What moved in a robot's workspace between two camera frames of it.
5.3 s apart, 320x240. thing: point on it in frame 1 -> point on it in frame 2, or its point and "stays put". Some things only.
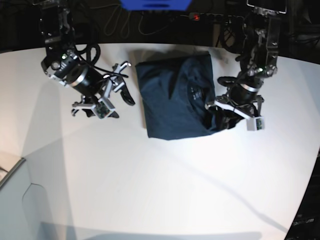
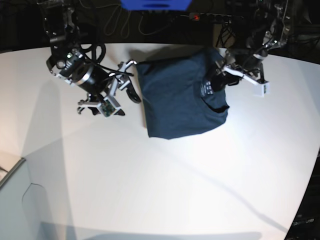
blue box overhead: [156, 5] stays put
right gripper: [236, 107] -> [233, 68]
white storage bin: [24, 205] stays put
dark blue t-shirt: [175, 91] stays put
